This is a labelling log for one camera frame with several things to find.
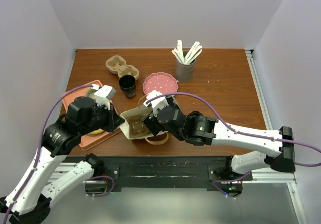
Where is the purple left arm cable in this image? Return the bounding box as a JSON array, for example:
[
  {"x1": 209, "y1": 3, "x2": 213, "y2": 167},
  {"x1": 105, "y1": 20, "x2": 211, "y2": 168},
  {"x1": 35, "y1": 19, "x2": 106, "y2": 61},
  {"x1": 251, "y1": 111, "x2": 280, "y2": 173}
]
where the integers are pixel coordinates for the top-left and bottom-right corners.
[{"x1": 4, "y1": 84, "x2": 116, "y2": 224}]

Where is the pink polka dot plate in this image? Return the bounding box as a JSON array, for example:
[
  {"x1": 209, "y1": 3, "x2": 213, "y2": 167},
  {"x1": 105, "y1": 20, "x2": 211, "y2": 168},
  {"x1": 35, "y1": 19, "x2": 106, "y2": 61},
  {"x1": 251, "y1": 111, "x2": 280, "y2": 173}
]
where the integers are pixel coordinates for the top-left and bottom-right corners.
[{"x1": 142, "y1": 72, "x2": 179, "y2": 95}]

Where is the salmon pink tray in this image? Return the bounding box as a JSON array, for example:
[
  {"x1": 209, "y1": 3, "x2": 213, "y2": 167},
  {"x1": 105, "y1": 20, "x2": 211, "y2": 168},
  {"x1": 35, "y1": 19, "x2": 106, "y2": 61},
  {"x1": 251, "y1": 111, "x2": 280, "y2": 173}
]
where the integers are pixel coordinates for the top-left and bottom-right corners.
[{"x1": 62, "y1": 80, "x2": 120, "y2": 150}]

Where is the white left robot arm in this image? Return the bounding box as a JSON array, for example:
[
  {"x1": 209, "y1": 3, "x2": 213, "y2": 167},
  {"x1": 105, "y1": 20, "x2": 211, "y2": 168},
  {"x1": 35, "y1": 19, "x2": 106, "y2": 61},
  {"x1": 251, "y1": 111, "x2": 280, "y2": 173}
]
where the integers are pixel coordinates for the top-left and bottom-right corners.
[{"x1": 1, "y1": 97, "x2": 124, "y2": 223}]

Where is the grey straw holder cup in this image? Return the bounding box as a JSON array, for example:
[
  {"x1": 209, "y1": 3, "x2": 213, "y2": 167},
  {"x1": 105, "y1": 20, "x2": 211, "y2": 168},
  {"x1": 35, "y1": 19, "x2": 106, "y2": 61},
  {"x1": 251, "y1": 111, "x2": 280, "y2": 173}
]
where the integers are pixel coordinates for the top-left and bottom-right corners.
[{"x1": 175, "y1": 59, "x2": 196, "y2": 82}]

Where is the white paper straw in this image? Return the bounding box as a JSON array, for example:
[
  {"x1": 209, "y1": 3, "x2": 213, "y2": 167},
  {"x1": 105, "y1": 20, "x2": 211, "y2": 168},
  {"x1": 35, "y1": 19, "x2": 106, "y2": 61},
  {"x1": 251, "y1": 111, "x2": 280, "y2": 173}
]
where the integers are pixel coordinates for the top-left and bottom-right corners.
[
  {"x1": 171, "y1": 48, "x2": 184, "y2": 64},
  {"x1": 184, "y1": 41, "x2": 203, "y2": 65},
  {"x1": 177, "y1": 40, "x2": 185, "y2": 64}
]

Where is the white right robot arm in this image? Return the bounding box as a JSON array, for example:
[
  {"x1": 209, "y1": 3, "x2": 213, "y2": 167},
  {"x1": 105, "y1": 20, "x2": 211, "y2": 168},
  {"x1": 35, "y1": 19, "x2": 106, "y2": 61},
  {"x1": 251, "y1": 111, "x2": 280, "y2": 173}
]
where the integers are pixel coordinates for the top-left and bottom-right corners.
[{"x1": 142, "y1": 106, "x2": 296, "y2": 180}]

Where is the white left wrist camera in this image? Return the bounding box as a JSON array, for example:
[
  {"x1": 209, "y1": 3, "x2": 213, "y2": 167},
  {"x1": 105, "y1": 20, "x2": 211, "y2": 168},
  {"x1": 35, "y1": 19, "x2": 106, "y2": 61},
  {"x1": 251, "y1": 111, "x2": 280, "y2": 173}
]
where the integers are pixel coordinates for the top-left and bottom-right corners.
[{"x1": 91, "y1": 84, "x2": 116, "y2": 109}]

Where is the beige paper takeout bag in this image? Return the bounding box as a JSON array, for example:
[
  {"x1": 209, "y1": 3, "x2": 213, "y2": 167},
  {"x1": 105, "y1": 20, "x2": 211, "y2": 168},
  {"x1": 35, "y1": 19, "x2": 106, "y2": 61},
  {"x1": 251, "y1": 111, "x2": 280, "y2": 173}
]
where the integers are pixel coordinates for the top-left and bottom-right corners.
[{"x1": 120, "y1": 94, "x2": 169, "y2": 145}]

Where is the small grey woven coaster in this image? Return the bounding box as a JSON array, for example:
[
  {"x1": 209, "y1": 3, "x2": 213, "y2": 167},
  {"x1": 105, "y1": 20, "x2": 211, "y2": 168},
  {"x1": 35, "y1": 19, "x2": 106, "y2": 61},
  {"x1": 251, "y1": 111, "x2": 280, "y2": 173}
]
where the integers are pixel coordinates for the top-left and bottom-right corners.
[{"x1": 85, "y1": 88, "x2": 97, "y2": 99}]

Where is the yellow green woven coaster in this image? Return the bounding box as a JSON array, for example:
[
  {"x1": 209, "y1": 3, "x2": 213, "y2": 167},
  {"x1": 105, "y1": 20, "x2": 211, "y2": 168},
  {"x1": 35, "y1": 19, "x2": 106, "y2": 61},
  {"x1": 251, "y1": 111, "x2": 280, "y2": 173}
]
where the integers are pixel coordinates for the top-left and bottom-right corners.
[{"x1": 89, "y1": 129, "x2": 104, "y2": 135}]

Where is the beige cardboard cup carrier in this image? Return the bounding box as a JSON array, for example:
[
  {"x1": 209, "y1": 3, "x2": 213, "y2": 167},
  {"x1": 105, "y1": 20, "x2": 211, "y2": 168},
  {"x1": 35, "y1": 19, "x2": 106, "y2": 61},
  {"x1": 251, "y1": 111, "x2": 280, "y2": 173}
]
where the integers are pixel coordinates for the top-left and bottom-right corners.
[{"x1": 127, "y1": 114, "x2": 151, "y2": 139}]

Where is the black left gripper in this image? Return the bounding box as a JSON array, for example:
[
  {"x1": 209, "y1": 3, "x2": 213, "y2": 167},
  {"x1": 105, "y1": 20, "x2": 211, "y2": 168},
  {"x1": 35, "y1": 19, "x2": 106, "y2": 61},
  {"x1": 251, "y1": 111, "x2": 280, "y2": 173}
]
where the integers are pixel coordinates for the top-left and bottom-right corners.
[{"x1": 80, "y1": 100, "x2": 125, "y2": 135}]

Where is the stack of black cups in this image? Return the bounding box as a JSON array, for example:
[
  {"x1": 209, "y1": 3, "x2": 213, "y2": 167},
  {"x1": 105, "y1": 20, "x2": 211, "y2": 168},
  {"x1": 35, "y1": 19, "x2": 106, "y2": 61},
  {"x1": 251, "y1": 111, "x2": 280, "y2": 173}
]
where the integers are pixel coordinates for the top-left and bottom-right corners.
[{"x1": 119, "y1": 75, "x2": 136, "y2": 99}]

